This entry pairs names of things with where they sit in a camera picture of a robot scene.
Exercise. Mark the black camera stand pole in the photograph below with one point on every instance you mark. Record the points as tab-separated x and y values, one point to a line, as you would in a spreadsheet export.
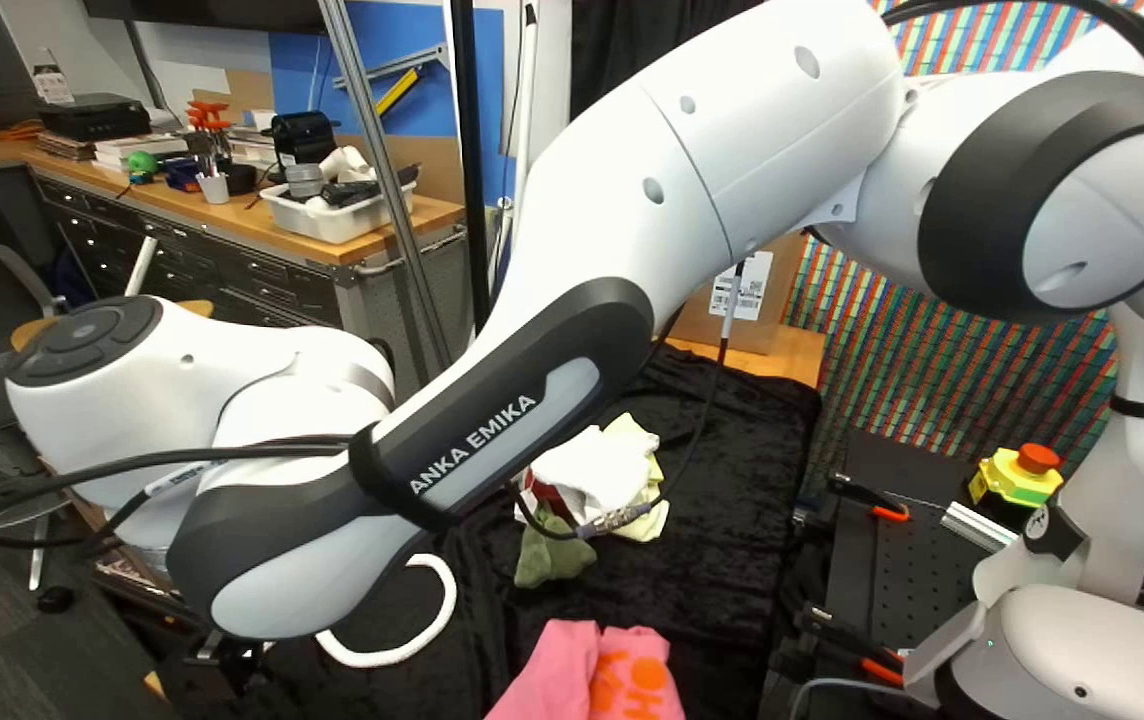
460	36

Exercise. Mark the yellow emergency stop button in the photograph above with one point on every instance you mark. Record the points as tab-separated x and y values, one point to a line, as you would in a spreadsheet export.
1020	476

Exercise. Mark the wooden workbench with drawers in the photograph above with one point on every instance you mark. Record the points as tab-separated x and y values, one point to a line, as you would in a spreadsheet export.
248	266

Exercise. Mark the plush red flower green leaves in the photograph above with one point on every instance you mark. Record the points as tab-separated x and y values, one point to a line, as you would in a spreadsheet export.
548	542

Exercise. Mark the pink printed cloth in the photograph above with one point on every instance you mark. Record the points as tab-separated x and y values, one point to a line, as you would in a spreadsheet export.
581	668

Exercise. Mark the large cardboard box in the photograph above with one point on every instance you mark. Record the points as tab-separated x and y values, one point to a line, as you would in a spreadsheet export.
746	301

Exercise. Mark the yellow microfiber cloth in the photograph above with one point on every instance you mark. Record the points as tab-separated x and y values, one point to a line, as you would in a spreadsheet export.
644	513

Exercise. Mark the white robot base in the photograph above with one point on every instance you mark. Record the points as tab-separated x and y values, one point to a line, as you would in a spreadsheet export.
1059	616

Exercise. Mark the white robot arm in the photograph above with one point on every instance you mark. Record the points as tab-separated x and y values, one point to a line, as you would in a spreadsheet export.
279	475

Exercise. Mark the black velvet table cloth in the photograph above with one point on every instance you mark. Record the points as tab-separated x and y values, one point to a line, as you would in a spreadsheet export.
735	455

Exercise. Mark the white tray on bench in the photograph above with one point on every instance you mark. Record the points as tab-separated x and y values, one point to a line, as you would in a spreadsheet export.
335	219

